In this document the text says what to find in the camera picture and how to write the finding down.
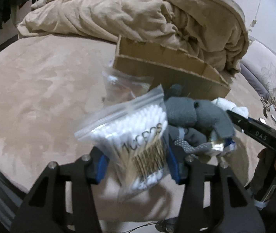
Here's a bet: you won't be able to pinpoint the blue tissue packet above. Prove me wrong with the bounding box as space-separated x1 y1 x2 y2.
207 138 236 157

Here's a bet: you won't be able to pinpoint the beige bed sheet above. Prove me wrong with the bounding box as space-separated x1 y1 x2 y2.
0 35 264 222

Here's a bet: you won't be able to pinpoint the floral white pillow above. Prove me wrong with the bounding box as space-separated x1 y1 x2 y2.
240 40 276 106

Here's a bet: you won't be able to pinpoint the beige rumpled blanket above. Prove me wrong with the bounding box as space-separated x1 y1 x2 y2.
17 0 250 74

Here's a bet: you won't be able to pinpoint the grey knit glove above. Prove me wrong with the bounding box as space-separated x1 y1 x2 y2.
164 84 235 139

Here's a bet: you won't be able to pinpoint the white socks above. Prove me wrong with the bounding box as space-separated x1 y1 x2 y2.
211 97 249 118

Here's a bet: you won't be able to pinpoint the cotton swab zip bag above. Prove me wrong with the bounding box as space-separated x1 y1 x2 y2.
74 85 168 198

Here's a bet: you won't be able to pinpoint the brown cardboard box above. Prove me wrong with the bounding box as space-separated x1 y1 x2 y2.
113 36 231 100

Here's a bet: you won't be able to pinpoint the grey dotted socks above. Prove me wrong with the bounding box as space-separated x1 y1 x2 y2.
168 125 212 155

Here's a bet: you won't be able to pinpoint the zip bag with snacks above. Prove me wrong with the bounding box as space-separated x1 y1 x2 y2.
102 68 154 105

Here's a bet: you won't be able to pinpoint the person's right hand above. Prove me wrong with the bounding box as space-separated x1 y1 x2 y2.
258 148 276 172

